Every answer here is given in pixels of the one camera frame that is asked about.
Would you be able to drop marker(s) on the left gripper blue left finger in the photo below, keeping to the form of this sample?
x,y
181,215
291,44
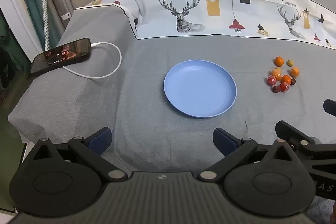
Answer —
x,y
100,140

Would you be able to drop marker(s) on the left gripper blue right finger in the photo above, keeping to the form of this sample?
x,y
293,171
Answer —
x,y
224,141

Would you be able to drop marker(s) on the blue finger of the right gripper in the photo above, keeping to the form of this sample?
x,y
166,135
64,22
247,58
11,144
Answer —
x,y
291,135
329,107

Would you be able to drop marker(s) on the red fruit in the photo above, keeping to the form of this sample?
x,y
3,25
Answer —
x,y
284,86
271,80

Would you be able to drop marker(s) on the small orange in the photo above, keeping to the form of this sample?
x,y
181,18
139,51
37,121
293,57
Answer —
x,y
279,61
286,79

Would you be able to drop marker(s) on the green-yellow small fruit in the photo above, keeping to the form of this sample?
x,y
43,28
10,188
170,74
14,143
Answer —
x,y
290,63

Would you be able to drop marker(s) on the small orange top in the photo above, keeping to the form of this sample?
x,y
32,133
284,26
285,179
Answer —
x,y
279,61

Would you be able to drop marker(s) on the blue plastic plate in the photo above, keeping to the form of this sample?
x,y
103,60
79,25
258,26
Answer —
x,y
200,88

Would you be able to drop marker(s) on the black smartphone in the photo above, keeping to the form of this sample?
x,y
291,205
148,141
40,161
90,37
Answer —
x,y
67,54

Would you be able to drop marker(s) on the grey printed sofa cover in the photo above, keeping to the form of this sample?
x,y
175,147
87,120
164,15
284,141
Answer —
x,y
162,165

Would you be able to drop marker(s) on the white door frame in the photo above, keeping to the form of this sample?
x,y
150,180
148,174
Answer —
x,y
17,16

